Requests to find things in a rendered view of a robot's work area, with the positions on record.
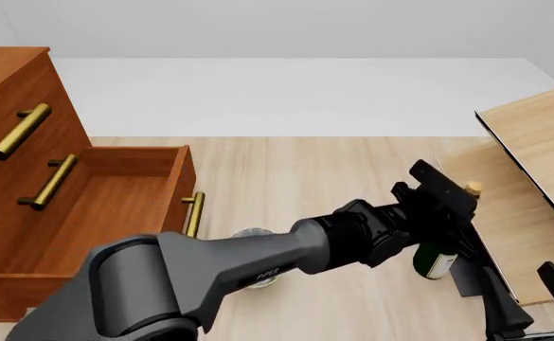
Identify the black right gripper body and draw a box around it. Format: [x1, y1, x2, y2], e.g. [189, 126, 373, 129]
[486, 327, 554, 341]

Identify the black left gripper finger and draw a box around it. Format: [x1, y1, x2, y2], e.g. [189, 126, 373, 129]
[439, 212, 485, 261]

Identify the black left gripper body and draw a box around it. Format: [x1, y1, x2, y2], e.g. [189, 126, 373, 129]
[407, 158, 479, 219]

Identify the green wine bottle with cork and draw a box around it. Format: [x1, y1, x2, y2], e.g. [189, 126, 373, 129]
[412, 180, 484, 281]

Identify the open empty wooden drawer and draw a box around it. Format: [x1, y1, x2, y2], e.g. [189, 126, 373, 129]
[0, 144, 197, 311]

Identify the wooden cabinet with drawers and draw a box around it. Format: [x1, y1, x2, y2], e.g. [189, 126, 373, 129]
[0, 45, 197, 323]

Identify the pale wooden box, black edge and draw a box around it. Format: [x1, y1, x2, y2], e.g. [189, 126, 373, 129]
[438, 82, 554, 307]

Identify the clear glass cup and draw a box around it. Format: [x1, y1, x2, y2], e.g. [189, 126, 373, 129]
[228, 226, 282, 291]

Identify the short brass drawer handle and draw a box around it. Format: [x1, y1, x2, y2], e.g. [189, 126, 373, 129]
[180, 190, 207, 239]

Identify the medium brass drawer handle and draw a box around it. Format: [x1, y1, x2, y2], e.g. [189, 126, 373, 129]
[16, 153, 80, 212]

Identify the wooden drawer, long brass handle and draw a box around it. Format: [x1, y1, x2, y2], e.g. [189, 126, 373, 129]
[0, 59, 88, 168]

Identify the long brass drawer handle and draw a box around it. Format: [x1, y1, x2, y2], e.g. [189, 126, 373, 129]
[0, 102, 53, 162]

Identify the wooden drawer, medium brass handle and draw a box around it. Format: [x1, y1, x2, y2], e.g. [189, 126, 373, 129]
[0, 141, 93, 281]

